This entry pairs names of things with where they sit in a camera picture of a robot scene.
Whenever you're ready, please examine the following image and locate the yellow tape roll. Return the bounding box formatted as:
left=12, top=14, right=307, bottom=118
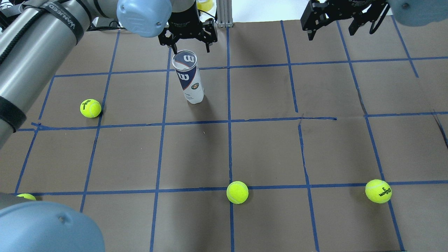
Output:
left=196, top=0, right=214, bottom=12

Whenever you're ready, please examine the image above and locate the outer tennis ball with logo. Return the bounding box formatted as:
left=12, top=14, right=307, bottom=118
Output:
left=80, top=99, right=102, bottom=118

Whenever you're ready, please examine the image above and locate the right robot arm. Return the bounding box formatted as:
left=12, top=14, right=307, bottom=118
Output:
left=300, top=0, right=448, bottom=41

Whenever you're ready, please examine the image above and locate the clear tennis ball can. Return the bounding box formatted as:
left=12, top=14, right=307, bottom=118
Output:
left=171, top=50, right=204, bottom=105

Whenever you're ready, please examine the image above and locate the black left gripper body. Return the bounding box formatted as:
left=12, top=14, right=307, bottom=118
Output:
left=158, top=7, right=218, bottom=46

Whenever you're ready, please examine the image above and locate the tennis ball near base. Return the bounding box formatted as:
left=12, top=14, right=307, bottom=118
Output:
left=365, top=179, right=392, bottom=204
left=16, top=193, right=37, bottom=201

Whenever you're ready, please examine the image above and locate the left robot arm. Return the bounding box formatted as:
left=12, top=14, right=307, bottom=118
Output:
left=0, top=0, right=217, bottom=252

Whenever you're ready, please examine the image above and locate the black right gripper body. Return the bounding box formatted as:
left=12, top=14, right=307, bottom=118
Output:
left=300, top=0, right=390, bottom=33

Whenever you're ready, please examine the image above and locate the middle tennis ball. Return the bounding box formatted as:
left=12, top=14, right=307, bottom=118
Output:
left=226, top=181, right=249, bottom=204

